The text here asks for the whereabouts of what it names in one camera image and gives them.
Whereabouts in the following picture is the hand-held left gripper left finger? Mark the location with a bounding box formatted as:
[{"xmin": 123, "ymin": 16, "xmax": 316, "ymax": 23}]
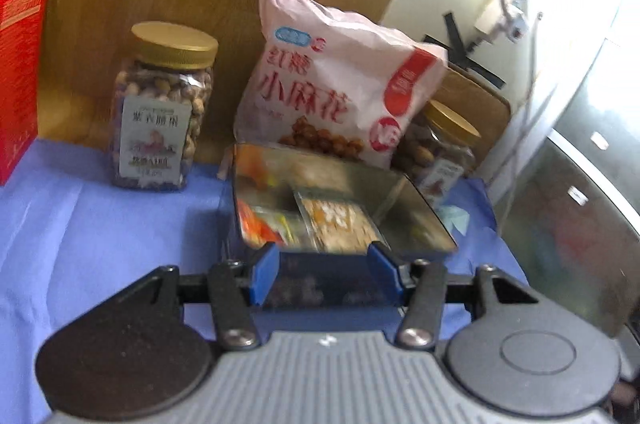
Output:
[{"xmin": 96, "ymin": 243, "xmax": 280, "ymax": 351}]

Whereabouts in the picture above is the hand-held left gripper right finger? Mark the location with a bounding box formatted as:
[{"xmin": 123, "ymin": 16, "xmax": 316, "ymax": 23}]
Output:
[{"xmin": 367, "ymin": 241, "xmax": 543, "ymax": 351}]

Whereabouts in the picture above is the dark metal tin box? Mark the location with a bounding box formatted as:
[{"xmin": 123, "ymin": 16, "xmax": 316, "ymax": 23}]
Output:
[{"xmin": 220, "ymin": 143, "xmax": 459, "ymax": 311}]

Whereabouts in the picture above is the beige cracker snack packet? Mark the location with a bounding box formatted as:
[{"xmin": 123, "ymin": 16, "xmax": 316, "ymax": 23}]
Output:
[{"xmin": 294, "ymin": 188, "xmax": 384, "ymax": 255}]

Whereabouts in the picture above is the pecan jar with gold lid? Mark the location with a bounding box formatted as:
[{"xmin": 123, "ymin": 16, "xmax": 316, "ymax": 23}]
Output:
[{"xmin": 392, "ymin": 99, "xmax": 482, "ymax": 208}]

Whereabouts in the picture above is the blue printed cloth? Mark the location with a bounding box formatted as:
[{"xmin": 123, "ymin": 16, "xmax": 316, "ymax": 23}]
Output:
[{"xmin": 0, "ymin": 138, "xmax": 531, "ymax": 424}]

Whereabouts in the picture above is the brown cushion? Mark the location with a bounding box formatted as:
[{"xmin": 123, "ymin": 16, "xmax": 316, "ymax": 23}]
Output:
[{"xmin": 439, "ymin": 66, "xmax": 512, "ymax": 179}]

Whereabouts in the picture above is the cashew jar with gold lid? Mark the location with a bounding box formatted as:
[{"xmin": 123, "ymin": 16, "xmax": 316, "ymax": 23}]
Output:
[{"xmin": 110, "ymin": 21, "xmax": 220, "ymax": 193}]

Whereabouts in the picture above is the pink snack bag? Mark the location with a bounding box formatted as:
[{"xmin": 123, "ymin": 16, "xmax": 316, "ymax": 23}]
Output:
[{"xmin": 234, "ymin": 0, "xmax": 449, "ymax": 170}]

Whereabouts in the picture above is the silver metal appliance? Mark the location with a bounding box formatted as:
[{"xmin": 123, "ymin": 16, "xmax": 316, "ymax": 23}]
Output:
[{"xmin": 482, "ymin": 0, "xmax": 640, "ymax": 342}]

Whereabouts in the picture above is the black tape cross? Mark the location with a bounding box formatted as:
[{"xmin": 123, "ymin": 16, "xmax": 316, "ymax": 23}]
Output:
[{"xmin": 423, "ymin": 12, "xmax": 507, "ymax": 88}]

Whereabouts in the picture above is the red gift box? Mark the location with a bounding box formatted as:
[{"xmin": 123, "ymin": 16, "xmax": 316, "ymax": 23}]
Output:
[{"xmin": 0, "ymin": 0, "xmax": 55, "ymax": 188}]

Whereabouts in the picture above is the small white wall gadget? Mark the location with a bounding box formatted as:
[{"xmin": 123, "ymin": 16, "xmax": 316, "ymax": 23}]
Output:
[{"xmin": 492, "ymin": 6, "xmax": 532, "ymax": 42}]

